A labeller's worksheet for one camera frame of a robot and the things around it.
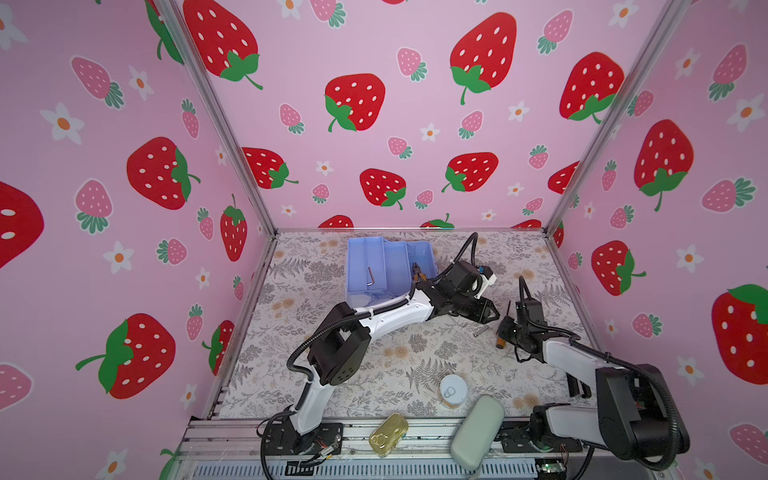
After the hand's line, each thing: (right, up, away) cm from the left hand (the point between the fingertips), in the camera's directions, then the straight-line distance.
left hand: (500, 316), depth 79 cm
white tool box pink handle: (-33, +11, +14) cm, 38 cm away
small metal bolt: (-1, -8, +14) cm, 16 cm away
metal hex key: (-36, +10, +14) cm, 40 cm away
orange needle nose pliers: (-20, +9, +28) cm, 35 cm away
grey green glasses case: (-7, -27, -4) cm, 28 cm away
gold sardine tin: (-30, -27, -8) cm, 42 cm away
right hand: (+6, -6, +14) cm, 16 cm away
